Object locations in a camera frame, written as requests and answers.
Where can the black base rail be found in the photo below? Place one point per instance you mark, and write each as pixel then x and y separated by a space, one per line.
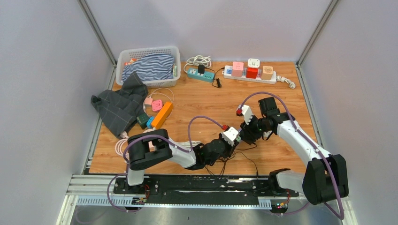
pixel 202 189

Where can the white long power strip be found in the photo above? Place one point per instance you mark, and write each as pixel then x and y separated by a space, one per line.
pixel 243 77

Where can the blue white striped cloth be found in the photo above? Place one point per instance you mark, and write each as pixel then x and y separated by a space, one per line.
pixel 154 66

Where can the dark green cube socket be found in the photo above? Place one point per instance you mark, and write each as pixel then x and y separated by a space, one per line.
pixel 142 120

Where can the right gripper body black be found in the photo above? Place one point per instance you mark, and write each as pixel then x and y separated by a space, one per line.
pixel 255 128

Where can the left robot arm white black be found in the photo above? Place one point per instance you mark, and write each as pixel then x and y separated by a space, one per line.
pixel 151 148

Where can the tan cube socket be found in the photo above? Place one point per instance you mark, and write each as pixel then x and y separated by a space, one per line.
pixel 267 72

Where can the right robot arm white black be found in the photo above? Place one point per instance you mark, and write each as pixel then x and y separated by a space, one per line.
pixel 325 178

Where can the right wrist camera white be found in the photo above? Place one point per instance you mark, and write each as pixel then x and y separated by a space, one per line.
pixel 245 112

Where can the black charger on teal strip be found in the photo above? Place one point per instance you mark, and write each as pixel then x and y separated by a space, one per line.
pixel 201 69

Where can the blue cube socket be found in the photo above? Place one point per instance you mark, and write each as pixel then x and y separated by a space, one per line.
pixel 149 122

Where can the red cube socket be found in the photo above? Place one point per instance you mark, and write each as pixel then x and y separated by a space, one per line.
pixel 251 73

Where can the white blue small adapter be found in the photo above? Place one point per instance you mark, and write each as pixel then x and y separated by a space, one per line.
pixel 228 72

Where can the pink cube adapter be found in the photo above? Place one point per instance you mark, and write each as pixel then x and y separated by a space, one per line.
pixel 157 105

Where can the pink cube socket back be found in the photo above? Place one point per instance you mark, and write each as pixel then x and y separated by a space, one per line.
pixel 237 69

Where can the orange power strip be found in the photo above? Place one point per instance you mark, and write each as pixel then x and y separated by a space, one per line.
pixel 162 115

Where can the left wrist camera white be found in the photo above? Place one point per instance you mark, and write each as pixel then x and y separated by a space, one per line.
pixel 230 135

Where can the white cube socket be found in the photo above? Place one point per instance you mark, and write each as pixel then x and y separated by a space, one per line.
pixel 253 63

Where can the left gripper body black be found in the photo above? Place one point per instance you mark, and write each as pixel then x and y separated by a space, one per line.
pixel 227 149

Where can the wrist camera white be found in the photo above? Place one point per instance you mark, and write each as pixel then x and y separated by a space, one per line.
pixel 230 135
pixel 245 112

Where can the dark grey checked cloth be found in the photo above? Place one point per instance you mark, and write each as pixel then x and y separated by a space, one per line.
pixel 119 109

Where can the round pink power strip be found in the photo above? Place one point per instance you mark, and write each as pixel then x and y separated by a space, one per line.
pixel 149 130

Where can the teal power strip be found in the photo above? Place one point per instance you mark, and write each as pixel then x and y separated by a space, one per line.
pixel 206 76

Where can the light pink usb charger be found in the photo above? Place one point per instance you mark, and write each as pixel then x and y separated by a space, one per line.
pixel 148 102

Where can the white plastic basket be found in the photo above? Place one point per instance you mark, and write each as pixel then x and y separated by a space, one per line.
pixel 129 56

